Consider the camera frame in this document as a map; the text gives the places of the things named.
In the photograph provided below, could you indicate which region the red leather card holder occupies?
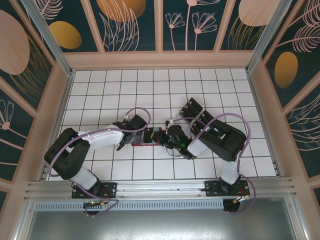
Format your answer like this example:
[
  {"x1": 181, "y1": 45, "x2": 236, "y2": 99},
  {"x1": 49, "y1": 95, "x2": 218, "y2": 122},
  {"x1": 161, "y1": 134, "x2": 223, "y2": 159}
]
[{"x1": 130, "y1": 126, "x2": 166, "y2": 148}]

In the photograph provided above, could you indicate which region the tray of black blocks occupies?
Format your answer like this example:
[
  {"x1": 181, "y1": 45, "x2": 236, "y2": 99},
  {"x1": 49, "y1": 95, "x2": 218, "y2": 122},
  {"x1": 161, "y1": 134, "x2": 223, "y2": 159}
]
[{"x1": 177, "y1": 96, "x2": 219, "y2": 137}]

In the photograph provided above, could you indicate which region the grey metal panel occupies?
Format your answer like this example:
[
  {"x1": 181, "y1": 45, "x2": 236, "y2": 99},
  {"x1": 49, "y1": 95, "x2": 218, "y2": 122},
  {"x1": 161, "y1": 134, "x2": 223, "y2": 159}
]
[{"x1": 14, "y1": 197, "x2": 308, "y2": 240}]

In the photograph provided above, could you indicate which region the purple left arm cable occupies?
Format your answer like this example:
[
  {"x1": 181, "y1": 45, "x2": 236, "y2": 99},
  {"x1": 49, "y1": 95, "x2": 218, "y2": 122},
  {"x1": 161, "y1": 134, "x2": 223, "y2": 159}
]
[{"x1": 47, "y1": 107, "x2": 151, "y2": 218}]

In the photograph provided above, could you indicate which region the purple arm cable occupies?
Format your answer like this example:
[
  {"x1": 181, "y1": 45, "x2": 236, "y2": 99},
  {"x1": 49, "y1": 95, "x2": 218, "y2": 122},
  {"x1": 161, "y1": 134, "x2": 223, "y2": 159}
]
[
  {"x1": 47, "y1": 107, "x2": 151, "y2": 218},
  {"x1": 169, "y1": 113, "x2": 257, "y2": 216}
]

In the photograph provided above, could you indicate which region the thin black right gripper cable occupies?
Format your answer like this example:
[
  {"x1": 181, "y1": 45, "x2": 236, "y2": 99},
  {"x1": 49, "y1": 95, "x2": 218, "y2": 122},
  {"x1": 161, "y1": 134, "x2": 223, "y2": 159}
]
[{"x1": 163, "y1": 145, "x2": 185, "y2": 158}]

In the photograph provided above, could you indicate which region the aluminium mounting rail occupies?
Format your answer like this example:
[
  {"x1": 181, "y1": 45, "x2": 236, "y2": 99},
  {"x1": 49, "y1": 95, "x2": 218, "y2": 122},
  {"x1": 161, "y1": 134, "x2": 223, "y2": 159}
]
[{"x1": 23, "y1": 176, "x2": 298, "y2": 201}]

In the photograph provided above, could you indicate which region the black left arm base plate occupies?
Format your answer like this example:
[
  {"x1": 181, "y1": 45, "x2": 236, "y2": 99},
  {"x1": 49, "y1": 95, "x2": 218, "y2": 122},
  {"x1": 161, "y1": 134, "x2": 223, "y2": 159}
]
[{"x1": 71, "y1": 181, "x2": 118, "y2": 200}]

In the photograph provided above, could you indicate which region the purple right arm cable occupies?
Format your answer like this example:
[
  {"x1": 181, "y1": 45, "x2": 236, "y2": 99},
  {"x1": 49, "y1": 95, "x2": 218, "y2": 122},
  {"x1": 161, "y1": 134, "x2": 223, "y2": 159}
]
[{"x1": 169, "y1": 113, "x2": 257, "y2": 216}]

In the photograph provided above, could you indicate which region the grey slotted cable duct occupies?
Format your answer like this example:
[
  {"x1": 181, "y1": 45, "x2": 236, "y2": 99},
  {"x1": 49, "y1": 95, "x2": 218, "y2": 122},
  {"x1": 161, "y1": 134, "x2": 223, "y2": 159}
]
[{"x1": 33, "y1": 199, "x2": 225, "y2": 211}]

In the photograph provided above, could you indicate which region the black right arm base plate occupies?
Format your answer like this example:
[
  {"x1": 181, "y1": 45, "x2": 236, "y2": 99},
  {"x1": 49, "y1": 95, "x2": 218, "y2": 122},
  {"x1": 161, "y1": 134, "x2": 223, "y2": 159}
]
[{"x1": 204, "y1": 180, "x2": 251, "y2": 198}]

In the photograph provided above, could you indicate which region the aluminium table side rail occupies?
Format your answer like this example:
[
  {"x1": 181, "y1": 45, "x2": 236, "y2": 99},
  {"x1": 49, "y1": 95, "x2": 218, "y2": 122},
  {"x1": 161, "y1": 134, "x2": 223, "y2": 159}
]
[
  {"x1": 246, "y1": 69, "x2": 285, "y2": 177},
  {"x1": 38, "y1": 69, "x2": 77, "y2": 181}
]

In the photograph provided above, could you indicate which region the aluminium frame post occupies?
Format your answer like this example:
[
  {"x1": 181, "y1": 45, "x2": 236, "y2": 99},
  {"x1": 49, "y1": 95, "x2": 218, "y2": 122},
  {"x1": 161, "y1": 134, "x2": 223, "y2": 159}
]
[
  {"x1": 244, "y1": 0, "x2": 292, "y2": 73},
  {"x1": 21, "y1": 0, "x2": 76, "y2": 77}
]

